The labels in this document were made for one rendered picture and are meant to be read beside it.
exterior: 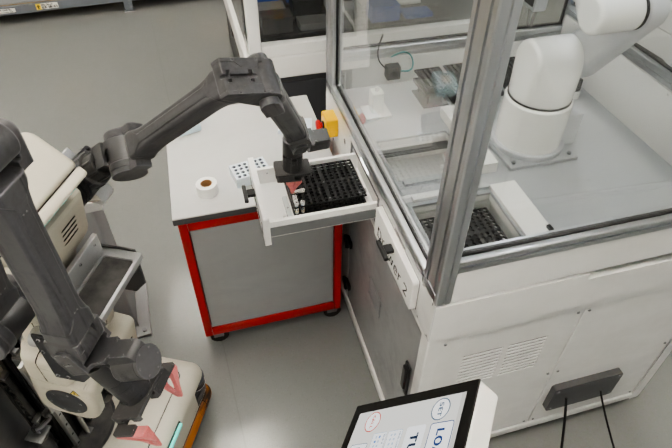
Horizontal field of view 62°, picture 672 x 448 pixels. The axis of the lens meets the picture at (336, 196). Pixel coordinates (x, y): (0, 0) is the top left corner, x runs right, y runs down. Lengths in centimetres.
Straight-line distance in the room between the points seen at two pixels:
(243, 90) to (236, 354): 153
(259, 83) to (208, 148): 106
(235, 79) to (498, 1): 47
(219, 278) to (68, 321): 120
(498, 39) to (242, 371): 177
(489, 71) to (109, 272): 91
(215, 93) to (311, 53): 135
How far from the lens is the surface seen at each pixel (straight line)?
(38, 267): 85
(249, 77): 107
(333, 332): 242
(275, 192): 176
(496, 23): 90
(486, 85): 95
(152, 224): 297
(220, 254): 200
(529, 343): 173
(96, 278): 135
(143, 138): 122
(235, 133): 216
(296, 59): 237
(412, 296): 144
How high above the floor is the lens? 201
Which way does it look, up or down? 42 degrees down
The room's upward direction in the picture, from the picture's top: 1 degrees clockwise
